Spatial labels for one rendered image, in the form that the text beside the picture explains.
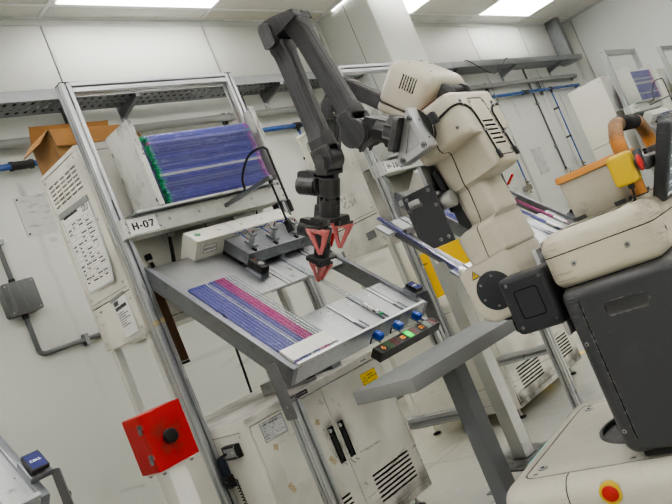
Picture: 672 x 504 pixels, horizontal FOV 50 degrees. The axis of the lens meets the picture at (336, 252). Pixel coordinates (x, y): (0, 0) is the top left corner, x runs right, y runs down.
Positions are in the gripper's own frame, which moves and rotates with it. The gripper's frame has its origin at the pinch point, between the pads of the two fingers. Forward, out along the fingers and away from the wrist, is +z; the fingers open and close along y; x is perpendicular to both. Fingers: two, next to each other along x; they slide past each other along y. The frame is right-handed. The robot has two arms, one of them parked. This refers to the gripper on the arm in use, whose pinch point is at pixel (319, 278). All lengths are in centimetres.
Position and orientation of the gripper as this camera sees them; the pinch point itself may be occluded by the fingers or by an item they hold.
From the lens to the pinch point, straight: 261.9
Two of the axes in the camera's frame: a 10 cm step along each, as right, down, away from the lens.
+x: 7.6, 3.1, -5.7
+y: -6.4, 2.3, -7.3
